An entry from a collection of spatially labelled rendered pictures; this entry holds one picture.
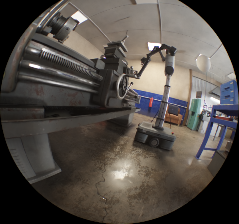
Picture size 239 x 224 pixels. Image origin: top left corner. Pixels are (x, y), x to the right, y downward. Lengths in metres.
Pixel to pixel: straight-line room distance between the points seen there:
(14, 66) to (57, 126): 0.29
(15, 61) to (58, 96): 0.35
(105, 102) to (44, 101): 0.42
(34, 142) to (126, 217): 0.64
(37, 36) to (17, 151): 0.56
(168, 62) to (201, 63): 2.71
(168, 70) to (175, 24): 2.22
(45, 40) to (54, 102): 0.36
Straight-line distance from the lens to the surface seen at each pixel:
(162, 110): 1.41
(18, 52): 0.34
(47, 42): 0.52
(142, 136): 1.28
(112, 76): 0.62
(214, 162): 1.42
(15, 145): 0.52
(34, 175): 0.69
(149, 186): 0.78
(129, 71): 0.76
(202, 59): 4.12
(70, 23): 0.78
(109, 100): 0.61
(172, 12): 3.12
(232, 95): 1.53
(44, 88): 0.51
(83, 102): 0.67
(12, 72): 0.34
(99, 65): 0.71
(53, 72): 0.43
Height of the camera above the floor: 0.59
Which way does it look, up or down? 4 degrees down
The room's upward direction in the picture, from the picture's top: 13 degrees clockwise
